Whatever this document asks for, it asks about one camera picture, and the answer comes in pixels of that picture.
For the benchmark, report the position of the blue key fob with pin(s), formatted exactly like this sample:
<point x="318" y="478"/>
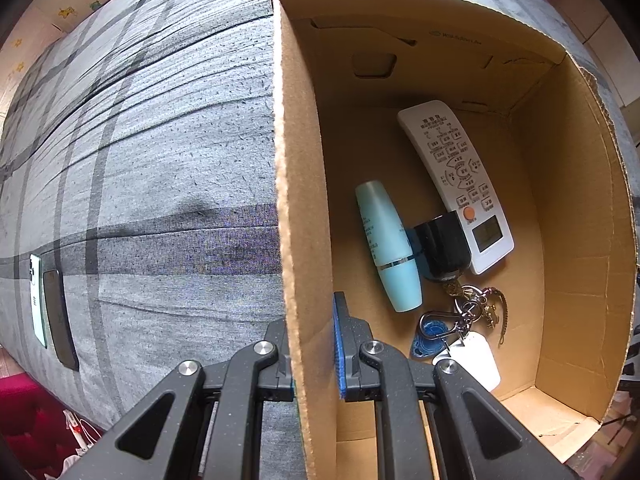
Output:
<point x="430" y="332"/>

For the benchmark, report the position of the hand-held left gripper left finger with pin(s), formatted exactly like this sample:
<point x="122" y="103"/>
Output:
<point x="277" y="355"/>

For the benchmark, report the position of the black smartphone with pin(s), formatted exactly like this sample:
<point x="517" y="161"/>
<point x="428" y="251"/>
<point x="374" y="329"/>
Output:
<point x="61" y="320"/>

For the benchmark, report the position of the black round jar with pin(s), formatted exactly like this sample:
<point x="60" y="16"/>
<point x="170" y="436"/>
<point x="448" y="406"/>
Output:
<point x="442" y="247"/>

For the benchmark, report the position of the light teal cosmetic tube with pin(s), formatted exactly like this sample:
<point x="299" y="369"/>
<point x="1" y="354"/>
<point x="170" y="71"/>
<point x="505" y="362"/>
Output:
<point x="387" y="240"/>

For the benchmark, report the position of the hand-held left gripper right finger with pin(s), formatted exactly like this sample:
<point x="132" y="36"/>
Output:
<point x="340" y="345"/>

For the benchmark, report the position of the white remote control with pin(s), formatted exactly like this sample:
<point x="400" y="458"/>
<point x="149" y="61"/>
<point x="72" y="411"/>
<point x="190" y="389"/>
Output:
<point x="455" y="160"/>

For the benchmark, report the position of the brown cardboard box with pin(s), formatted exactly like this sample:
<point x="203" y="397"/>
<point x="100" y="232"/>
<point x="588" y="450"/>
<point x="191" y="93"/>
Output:
<point x="575" y="235"/>

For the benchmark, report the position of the red cloth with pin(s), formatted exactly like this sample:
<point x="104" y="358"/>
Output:
<point x="35" y="420"/>

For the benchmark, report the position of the grey plaid bedsheet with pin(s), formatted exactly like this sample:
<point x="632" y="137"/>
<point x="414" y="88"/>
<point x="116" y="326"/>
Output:
<point x="150" y="160"/>

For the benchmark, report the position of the white smartphone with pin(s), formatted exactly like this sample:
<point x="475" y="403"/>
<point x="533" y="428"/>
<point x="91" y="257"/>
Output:
<point x="37" y="300"/>

